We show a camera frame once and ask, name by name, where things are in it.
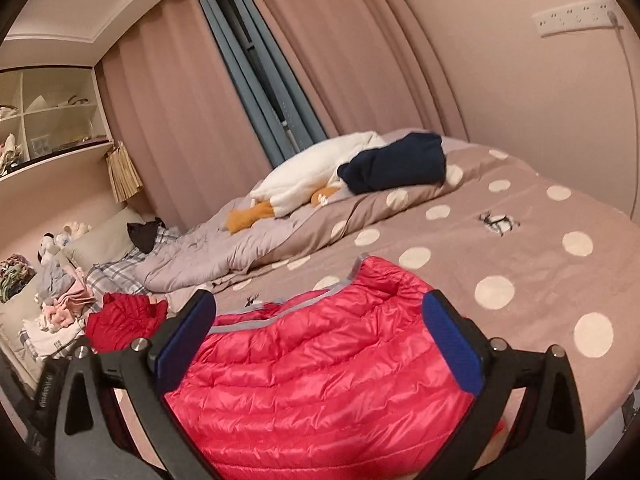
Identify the navy folded garment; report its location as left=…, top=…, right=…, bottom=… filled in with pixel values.
left=337, top=132, right=447, bottom=196

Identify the pink curtain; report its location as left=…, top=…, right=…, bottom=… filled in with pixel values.
left=95, top=0, right=273, bottom=233
left=240, top=0, right=468, bottom=143

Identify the multicolour knitted blanket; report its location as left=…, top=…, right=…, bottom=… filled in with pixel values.
left=0, top=255, right=37, bottom=303

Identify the white wall outlet strip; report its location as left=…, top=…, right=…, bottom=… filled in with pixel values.
left=531, top=2, right=623, bottom=37

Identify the plaid pillow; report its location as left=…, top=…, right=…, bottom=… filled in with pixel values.
left=86, top=225, right=181, bottom=311

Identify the grey folded garment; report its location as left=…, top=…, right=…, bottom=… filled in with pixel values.
left=37, top=260, right=77, bottom=306

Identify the blue curtain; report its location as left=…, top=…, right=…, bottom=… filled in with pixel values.
left=192, top=0, right=328, bottom=168

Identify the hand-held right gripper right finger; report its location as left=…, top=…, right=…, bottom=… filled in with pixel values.
left=417, top=288, right=587, bottom=480

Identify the white folded garment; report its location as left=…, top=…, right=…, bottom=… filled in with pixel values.
left=22, top=310, right=88, bottom=361

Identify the pink-red hooded puffer jacket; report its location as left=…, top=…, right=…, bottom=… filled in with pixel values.
left=162, top=255, right=508, bottom=480

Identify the dark red folded puffer jacket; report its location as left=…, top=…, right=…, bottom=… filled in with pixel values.
left=85, top=291, right=168, bottom=353

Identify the white wall shelf unit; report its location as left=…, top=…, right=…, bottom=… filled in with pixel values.
left=0, top=65, right=116, bottom=181

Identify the brown polka dot bed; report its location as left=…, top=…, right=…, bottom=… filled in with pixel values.
left=100, top=127, right=640, bottom=461

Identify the white goose plush toy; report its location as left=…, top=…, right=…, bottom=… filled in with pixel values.
left=222, top=131, right=386, bottom=235

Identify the black cloth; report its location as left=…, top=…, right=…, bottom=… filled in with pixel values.
left=126, top=217, right=167, bottom=254

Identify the white power cable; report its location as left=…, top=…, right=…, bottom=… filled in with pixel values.
left=607, top=10, right=640, bottom=216

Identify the grey quilt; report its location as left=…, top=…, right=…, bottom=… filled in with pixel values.
left=135, top=182, right=466, bottom=293

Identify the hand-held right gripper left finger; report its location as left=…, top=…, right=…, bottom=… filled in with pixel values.
left=54, top=288, right=221, bottom=480

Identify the pink folded garment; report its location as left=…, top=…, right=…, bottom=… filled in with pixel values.
left=40, top=267, right=101, bottom=333

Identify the cream cloth bundle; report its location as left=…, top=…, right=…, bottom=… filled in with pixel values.
left=0, top=132, right=23, bottom=171

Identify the cream plush toy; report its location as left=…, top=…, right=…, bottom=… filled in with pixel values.
left=55, top=220, right=93, bottom=248

